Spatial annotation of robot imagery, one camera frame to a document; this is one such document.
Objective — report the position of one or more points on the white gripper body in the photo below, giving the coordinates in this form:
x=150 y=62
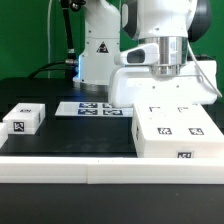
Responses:
x=195 y=84

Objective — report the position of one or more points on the white cabinet door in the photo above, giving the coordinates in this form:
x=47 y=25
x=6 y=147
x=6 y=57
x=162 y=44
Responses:
x=192 y=123
x=155 y=123

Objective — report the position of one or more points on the white cabinet body box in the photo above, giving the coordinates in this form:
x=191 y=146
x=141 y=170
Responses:
x=180 y=149

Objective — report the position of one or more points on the white cabinet top block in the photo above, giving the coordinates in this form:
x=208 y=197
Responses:
x=25 y=118

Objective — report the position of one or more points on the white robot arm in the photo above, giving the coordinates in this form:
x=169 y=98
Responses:
x=141 y=52

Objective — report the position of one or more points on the white marker base sheet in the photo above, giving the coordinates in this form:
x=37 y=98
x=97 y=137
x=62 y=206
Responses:
x=91 y=109

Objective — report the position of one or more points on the white left fence rail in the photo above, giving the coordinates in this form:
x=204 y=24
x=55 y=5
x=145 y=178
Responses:
x=3 y=134

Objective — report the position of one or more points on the white fence rail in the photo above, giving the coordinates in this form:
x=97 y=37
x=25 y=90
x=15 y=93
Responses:
x=110 y=170
x=3 y=134

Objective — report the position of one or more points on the white front fence rail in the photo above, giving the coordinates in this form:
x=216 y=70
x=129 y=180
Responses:
x=110 y=170

